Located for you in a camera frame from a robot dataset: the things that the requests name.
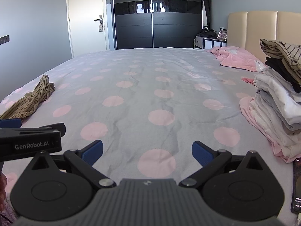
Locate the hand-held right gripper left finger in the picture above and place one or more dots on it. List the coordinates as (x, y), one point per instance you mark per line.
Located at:
(94, 151)

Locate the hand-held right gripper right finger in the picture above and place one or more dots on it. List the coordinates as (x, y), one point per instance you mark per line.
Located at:
(201, 154)

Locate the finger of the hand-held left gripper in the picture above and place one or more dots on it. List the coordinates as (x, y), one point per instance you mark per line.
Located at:
(55, 128)
(9, 123)

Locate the brown striped garment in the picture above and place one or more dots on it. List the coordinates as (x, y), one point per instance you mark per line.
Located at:
(30, 98)

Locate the stack of folded clothes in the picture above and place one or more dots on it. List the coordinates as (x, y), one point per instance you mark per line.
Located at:
(277, 94)

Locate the hanging clothes in closet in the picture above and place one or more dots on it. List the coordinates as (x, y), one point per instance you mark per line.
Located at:
(206, 7)

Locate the purple fleece clothing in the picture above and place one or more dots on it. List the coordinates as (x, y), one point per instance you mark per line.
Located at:
(7, 213)

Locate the black smartphone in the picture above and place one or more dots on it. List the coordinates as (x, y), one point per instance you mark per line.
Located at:
(296, 186)

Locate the pink pillow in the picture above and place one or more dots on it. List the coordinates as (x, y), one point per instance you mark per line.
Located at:
(237, 58)

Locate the white and dark nightstand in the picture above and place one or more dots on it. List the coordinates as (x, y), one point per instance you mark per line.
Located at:
(209, 43)

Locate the white door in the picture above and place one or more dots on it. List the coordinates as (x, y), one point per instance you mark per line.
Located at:
(82, 16)

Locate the dark bag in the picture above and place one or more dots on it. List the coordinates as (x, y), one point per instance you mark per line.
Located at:
(207, 33)

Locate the dark sliding-door wardrobe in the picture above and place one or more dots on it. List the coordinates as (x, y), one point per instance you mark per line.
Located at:
(134, 28)

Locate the beige padded headboard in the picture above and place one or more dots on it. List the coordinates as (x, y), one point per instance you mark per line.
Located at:
(258, 28)

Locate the wall light switch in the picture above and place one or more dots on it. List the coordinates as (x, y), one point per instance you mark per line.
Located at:
(4, 39)

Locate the picture frame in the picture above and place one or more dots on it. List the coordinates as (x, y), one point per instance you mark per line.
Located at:
(222, 35)

